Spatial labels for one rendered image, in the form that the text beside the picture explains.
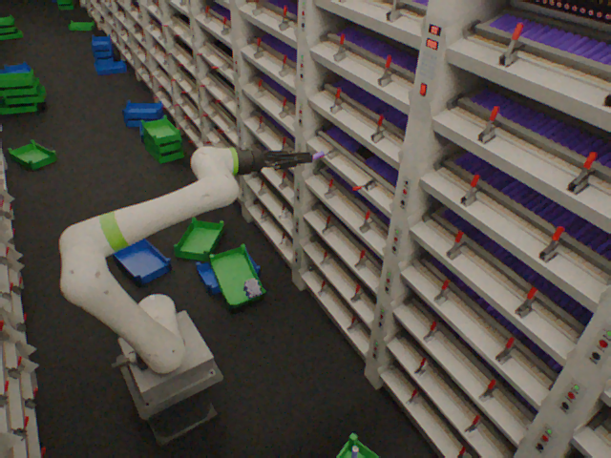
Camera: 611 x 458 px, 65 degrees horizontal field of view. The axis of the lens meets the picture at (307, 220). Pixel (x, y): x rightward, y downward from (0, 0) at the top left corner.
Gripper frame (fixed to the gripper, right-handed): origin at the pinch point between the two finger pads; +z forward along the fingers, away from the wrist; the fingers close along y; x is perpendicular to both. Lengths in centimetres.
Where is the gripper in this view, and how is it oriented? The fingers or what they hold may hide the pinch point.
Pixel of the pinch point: (302, 157)
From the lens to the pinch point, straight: 173.2
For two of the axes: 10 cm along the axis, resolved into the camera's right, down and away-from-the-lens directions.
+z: 8.7, -1.1, 4.7
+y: -4.6, -5.0, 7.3
